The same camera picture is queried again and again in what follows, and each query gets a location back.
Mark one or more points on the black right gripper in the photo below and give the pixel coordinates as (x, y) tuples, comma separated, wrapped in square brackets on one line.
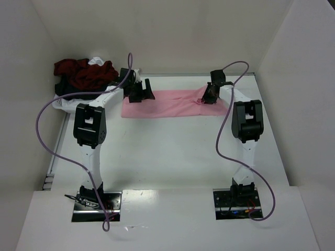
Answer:
[(212, 90)]

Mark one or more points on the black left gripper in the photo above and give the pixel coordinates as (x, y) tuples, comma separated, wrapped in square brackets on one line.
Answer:
[(136, 93)]

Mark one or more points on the pink t shirt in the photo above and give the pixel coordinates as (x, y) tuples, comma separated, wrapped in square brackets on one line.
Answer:
[(172, 103)]

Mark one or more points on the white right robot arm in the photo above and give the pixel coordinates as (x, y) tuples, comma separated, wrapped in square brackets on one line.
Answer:
[(246, 125)]

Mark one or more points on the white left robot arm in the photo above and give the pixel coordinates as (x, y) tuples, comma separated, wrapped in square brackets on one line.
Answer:
[(90, 130)]

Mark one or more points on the white t shirt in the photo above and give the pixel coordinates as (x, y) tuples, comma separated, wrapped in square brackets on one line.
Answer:
[(96, 61)]

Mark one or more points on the dark red t shirt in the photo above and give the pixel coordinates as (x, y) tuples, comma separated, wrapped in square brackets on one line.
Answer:
[(83, 76)]

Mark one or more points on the white plastic laundry basket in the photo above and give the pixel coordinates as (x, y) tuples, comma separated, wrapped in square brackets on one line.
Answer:
[(68, 106)]

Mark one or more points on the black t shirt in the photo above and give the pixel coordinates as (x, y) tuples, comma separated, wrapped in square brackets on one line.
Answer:
[(64, 88)]

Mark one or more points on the aluminium rail at table edge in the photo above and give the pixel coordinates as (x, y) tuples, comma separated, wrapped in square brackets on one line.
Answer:
[(189, 74)]

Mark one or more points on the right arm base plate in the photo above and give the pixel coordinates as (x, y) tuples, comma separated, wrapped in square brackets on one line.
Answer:
[(227, 208)]

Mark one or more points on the left side aluminium rail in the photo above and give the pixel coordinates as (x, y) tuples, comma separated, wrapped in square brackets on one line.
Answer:
[(48, 181)]

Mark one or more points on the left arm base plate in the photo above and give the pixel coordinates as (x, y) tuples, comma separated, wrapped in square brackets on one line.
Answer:
[(88, 211)]

